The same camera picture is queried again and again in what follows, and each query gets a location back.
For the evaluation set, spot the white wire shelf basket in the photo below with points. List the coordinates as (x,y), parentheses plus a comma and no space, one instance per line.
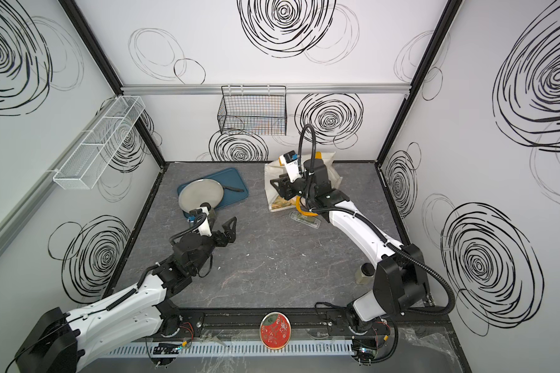
(111,142)

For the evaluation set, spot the small jar black lid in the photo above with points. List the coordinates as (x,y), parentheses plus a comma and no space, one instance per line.
(206,205)

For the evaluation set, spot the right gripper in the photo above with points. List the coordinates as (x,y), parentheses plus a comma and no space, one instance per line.
(286,186)

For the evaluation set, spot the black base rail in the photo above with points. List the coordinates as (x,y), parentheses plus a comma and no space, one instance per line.
(326,320)

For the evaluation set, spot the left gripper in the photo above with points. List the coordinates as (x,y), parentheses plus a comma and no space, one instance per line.
(229,235)

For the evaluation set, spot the canvas tote bag yellow handles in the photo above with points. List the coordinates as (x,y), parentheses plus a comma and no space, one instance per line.
(274,170)

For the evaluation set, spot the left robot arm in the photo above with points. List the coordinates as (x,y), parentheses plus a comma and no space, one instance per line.
(69,341)

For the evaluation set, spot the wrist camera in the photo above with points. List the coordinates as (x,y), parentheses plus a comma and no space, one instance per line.
(200,221)
(291,162)

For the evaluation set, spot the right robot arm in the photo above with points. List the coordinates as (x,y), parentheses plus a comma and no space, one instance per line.
(400,272)

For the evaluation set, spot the aluminium wall rail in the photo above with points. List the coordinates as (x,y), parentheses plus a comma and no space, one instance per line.
(255,89)

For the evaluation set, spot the black wire basket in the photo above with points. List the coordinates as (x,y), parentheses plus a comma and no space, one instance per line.
(254,114)

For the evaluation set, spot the white slotted cable duct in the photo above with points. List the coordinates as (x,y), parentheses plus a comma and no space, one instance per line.
(295,348)

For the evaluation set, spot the grey round plate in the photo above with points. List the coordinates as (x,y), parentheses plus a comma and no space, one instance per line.
(200,191)

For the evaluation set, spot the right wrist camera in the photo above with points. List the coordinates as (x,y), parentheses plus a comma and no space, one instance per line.
(291,162)

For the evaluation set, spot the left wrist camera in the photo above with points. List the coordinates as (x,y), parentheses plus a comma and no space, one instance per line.
(200,221)

